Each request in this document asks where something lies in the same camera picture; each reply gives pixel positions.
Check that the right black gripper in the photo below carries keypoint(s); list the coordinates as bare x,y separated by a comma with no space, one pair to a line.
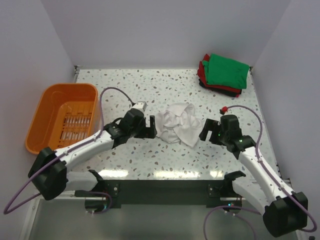
208,126

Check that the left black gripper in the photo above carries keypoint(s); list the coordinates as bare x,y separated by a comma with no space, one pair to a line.
147,132

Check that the white t shirt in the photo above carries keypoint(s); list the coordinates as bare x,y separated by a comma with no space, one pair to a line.
178,123

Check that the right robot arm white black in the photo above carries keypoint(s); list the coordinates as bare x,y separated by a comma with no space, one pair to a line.
283,210

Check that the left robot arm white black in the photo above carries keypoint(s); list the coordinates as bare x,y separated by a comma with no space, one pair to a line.
52,174

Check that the red folded t shirt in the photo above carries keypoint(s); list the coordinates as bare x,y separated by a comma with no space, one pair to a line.
201,75

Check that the green folded t shirt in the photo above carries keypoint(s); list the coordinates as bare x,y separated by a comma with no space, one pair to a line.
223,71

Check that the orange plastic basket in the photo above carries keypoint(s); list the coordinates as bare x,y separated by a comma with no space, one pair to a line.
66,114

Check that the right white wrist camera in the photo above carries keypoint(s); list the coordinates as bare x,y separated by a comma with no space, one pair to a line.
223,110

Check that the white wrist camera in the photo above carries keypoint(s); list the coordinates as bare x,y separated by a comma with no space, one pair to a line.
223,110
140,105

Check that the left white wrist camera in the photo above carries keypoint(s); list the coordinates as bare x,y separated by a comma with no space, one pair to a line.
140,105

